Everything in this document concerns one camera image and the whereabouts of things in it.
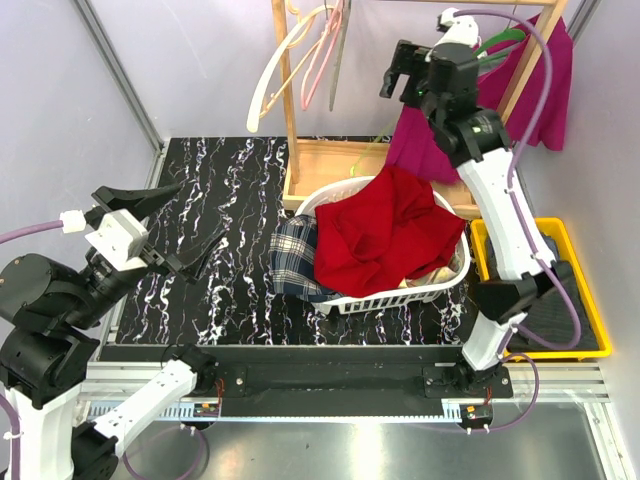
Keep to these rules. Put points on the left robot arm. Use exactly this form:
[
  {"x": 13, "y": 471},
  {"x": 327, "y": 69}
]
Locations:
[{"x": 44, "y": 359}]

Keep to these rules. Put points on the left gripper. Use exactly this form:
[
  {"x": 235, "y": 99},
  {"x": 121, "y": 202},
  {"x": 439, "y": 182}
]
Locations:
[{"x": 141, "y": 201}]

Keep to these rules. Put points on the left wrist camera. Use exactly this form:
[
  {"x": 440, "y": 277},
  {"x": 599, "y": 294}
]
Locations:
[{"x": 120, "y": 239}]

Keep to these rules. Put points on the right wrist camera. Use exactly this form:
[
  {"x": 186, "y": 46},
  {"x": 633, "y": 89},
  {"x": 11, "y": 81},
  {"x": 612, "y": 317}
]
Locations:
[{"x": 457, "y": 29}]

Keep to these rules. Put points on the red dress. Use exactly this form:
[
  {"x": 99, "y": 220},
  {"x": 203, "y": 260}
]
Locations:
[{"x": 390, "y": 231}]

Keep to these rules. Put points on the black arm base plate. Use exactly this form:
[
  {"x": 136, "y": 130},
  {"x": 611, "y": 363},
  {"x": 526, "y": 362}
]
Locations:
[{"x": 330, "y": 383}]

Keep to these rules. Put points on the yellow-green hanger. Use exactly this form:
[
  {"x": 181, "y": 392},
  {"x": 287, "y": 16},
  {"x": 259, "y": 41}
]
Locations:
[{"x": 387, "y": 131}]

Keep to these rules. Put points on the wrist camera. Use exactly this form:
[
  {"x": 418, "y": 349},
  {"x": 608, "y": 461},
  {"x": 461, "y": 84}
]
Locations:
[
  {"x": 120, "y": 239},
  {"x": 457, "y": 29}
]

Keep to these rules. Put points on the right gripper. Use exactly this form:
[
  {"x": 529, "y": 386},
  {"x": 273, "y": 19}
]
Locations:
[{"x": 411, "y": 59}]

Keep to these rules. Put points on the navy plaid skirt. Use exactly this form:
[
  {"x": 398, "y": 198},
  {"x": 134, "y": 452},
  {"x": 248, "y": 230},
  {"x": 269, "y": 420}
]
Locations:
[{"x": 292, "y": 259}]

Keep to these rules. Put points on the wooden clothes rack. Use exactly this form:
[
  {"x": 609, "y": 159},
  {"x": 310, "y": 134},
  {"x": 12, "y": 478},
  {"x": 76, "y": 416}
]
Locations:
[{"x": 316, "y": 163}]

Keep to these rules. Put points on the folded dark clothes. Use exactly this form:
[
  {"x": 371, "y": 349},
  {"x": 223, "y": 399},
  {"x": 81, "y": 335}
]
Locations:
[{"x": 550, "y": 319}]

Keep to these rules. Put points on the green hanger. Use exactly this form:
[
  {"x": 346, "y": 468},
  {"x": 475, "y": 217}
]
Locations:
[{"x": 507, "y": 35}]

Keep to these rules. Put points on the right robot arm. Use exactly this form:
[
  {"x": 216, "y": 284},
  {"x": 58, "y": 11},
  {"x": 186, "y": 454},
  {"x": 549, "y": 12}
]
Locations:
[{"x": 442, "y": 84}]

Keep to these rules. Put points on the yellow plastic bin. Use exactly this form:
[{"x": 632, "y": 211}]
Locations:
[{"x": 556, "y": 236}]

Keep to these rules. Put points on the magenta dress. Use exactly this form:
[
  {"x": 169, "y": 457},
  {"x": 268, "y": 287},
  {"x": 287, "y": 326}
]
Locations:
[{"x": 414, "y": 149}]

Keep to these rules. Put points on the pink plastic hanger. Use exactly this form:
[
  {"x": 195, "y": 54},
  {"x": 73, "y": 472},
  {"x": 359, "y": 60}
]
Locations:
[{"x": 321, "y": 54}]

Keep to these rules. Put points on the grey wire hanger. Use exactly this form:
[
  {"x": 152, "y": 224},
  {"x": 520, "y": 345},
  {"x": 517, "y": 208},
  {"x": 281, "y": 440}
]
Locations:
[{"x": 346, "y": 12}]

